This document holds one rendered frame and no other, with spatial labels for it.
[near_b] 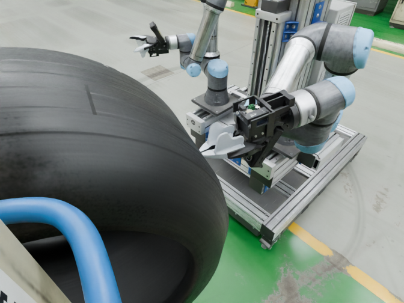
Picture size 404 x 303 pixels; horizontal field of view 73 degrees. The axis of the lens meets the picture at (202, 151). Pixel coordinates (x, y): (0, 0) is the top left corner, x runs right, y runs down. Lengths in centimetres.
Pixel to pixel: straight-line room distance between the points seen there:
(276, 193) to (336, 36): 113
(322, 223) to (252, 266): 59
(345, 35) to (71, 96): 84
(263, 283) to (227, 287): 21
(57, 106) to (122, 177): 10
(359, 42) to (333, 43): 7
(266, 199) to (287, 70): 112
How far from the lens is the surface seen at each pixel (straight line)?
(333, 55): 100
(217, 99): 164
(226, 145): 53
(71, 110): 30
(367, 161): 269
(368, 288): 196
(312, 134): 70
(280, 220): 173
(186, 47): 161
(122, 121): 31
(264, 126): 55
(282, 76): 82
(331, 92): 64
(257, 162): 63
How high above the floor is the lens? 160
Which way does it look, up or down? 42 degrees down
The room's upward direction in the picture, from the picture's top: straight up
